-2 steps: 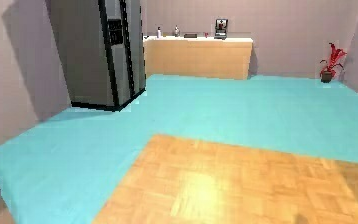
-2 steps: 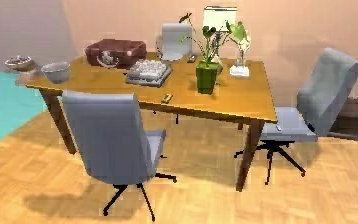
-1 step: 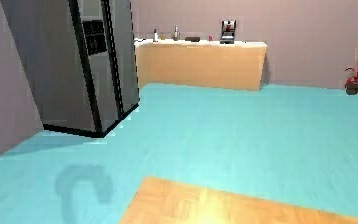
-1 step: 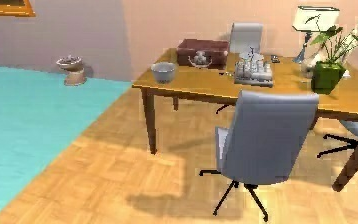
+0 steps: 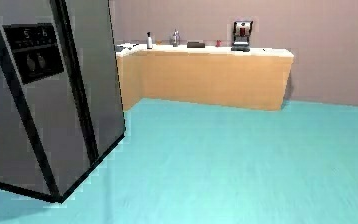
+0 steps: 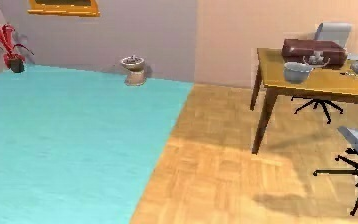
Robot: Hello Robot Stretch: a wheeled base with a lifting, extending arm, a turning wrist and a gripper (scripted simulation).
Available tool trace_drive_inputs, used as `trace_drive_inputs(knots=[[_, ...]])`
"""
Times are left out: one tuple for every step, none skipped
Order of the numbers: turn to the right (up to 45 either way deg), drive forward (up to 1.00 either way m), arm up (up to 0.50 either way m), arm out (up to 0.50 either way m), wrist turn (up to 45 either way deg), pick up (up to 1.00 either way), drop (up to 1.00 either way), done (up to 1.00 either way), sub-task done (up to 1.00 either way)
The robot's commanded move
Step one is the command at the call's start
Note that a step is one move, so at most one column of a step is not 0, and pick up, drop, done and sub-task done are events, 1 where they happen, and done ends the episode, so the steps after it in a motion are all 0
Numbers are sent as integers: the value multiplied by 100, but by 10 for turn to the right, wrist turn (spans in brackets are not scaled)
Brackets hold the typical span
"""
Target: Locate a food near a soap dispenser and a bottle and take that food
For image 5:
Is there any silver metal bottle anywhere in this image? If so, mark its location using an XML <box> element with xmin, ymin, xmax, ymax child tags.
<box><xmin>172</xmin><ymin>28</ymin><xmax>181</xmax><ymax>48</ymax></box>

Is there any grey steel fridge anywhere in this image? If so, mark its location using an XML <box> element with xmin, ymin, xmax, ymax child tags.
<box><xmin>0</xmin><ymin>0</ymin><xmax>127</xmax><ymax>204</ymax></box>

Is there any wooden kitchen counter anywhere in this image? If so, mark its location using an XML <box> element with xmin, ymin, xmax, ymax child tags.
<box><xmin>115</xmin><ymin>43</ymin><xmax>295</xmax><ymax>112</ymax></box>

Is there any black coffee machine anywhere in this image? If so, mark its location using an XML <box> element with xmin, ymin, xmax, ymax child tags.
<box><xmin>230</xmin><ymin>20</ymin><xmax>254</xmax><ymax>53</ymax></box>

